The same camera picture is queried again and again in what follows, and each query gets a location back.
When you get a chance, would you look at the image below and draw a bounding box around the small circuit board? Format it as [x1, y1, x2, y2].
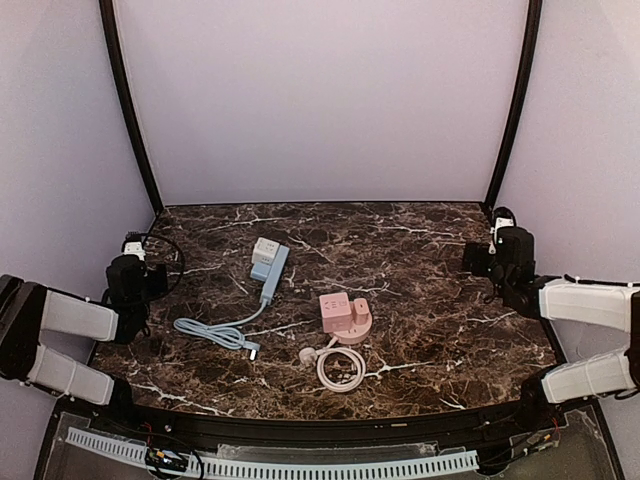
[144, 448, 189, 472]

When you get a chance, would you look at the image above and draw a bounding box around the white cube socket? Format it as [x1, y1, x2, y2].
[251, 237, 280, 265]

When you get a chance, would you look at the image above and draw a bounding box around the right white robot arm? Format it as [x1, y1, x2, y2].
[462, 242, 639, 405]

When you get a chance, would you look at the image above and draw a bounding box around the white cable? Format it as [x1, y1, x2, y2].
[298, 337, 366, 392]

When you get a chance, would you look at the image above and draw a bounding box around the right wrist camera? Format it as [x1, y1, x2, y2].
[489, 206, 517, 255]

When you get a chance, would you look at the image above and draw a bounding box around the pink small plug adapter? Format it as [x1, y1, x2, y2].
[352, 298, 371, 325]

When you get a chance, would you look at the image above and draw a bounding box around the blue power strip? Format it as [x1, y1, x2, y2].
[261, 245, 290, 305]

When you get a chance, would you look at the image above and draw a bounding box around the grey slotted cable duct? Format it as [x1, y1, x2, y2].
[65, 426, 480, 479]

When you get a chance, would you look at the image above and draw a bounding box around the right black frame post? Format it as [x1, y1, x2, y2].
[482, 0, 543, 217]

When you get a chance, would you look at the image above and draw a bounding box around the pink cube socket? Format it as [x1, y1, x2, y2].
[319, 292, 352, 334]

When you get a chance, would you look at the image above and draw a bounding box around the pink round power strip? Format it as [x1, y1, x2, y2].
[330, 315, 373, 346]

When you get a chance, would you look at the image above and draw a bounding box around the blue cube plug adapter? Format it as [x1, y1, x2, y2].
[250, 262, 272, 283]

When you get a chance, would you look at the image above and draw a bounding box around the left black frame post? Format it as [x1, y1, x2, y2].
[98, 0, 164, 216]

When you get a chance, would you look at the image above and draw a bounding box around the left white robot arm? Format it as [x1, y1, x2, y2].
[1, 255, 169, 409]

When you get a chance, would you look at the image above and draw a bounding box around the black frame post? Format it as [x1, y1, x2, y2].
[482, 0, 543, 217]
[98, 0, 164, 216]

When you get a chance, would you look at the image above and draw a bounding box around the black front table rail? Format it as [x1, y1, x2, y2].
[135, 402, 524, 448]

